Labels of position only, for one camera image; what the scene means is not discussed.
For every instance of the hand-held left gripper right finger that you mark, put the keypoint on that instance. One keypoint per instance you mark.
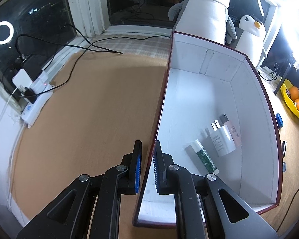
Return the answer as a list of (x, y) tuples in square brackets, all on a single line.
[(156, 171)]

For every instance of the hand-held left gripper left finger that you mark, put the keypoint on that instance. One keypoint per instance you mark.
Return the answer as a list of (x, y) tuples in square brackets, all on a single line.
[(138, 171)]

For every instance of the white green lip balm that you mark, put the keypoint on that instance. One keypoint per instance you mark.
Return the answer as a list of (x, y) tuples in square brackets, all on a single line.
[(204, 156)]

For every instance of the white plug charger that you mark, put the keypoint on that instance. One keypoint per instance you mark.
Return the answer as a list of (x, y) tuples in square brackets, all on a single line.
[(221, 142)]

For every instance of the pink small bottle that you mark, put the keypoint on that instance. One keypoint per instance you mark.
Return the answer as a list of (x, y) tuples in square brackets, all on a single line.
[(234, 132)]

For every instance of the red cardboard box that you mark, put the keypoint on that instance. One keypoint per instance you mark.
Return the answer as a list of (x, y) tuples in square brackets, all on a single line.
[(201, 92)]

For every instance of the blue glass perfume bottle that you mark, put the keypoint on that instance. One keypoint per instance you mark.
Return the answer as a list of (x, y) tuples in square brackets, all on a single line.
[(284, 166)]

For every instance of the black cylindrical tube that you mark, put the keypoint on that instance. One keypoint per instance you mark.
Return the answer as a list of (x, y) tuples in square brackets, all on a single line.
[(284, 149)]

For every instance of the blue round lid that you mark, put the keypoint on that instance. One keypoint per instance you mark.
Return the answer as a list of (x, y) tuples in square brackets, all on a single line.
[(279, 120)]

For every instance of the white power strip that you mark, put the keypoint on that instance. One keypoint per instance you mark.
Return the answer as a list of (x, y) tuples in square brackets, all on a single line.
[(37, 104)]

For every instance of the black plug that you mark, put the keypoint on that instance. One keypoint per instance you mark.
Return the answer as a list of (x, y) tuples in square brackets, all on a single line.
[(30, 94)]

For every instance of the white power adapter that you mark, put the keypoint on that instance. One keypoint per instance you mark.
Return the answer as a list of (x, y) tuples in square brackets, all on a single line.
[(22, 77)]

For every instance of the black power brick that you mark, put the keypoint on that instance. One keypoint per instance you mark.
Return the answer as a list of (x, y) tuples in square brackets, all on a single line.
[(32, 64)]

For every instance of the yellow leaf-shaped bowl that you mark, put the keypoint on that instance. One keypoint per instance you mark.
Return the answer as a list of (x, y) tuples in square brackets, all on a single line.
[(292, 107)]

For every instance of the small penguin plush toy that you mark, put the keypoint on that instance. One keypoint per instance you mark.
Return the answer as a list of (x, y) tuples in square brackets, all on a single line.
[(250, 42)]

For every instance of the large penguin plush toy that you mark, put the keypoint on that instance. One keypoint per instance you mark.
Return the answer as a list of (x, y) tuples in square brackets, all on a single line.
[(204, 17)]

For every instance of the white window frame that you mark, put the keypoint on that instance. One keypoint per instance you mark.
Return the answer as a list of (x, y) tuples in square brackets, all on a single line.
[(84, 5)]

